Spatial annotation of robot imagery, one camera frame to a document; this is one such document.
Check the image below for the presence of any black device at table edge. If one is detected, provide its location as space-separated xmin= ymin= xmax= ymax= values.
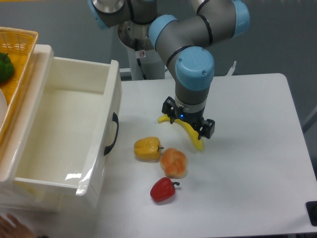
xmin=306 ymin=201 xmax=317 ymax=227

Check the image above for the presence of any white open drawer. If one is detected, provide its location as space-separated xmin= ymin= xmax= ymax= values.
xmin=15 ymin=57 xmax=122 ymax=208

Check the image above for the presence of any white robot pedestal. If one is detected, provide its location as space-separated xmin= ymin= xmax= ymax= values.
xmin=117 ymin=19 xmax=171 ymax=81

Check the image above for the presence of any yellow bell pepper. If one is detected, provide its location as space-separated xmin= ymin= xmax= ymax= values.
xmin=134 ymin=136 xmax=164 ymax=161

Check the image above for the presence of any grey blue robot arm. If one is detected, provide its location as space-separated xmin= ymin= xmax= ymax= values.
xmin=88 ymin=0 xmax=250 ymax=138

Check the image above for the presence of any black drawer handle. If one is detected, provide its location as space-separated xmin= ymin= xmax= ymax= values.
xmin=104 ymin=113 xmax=119 ymax=156

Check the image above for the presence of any green bell pepper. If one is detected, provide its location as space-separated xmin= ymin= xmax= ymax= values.
xmin=0 ymin=52 xmax=15 ymax=83

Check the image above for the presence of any white clip behind table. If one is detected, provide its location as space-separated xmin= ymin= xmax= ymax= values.
xmin=227 ymin=60 xmax=237 ymax=76

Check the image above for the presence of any yellow woven basket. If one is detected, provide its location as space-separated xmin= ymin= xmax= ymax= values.
xmin=0 ymin=27 xmax=38 ymax=141

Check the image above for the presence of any person's hand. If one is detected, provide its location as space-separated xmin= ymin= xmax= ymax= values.
xmin=0 ymin=214 xmax=37 ymax=238

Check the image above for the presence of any white plate edge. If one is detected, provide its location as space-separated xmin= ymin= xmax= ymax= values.
xmin=0 ymin=90 xmax=7 ymax=125

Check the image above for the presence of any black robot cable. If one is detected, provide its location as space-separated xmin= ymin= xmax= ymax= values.
xmin=134 ymin=39 xmax=148 ymax=80

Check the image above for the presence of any round knotted bread roll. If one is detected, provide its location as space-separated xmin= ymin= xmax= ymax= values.
xmin=160 ymin=148 xmax=188 ymax=179

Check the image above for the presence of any white drawer cabinet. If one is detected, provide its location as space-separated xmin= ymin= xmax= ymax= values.
xmin=0 ymin=44 xmax=65 ymax=214

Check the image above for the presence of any yellow banana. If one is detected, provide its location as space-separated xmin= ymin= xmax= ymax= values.
xmin=158 ymin=115 xmax=204 ymax=151

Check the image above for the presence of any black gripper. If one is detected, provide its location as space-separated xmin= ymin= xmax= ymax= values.
xmin=161 ymin=96 xmax=215 ymax=140

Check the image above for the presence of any red bell pepper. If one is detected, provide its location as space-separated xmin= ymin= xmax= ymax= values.
xmin=150 ymin=177 xmax=180 ymax=202

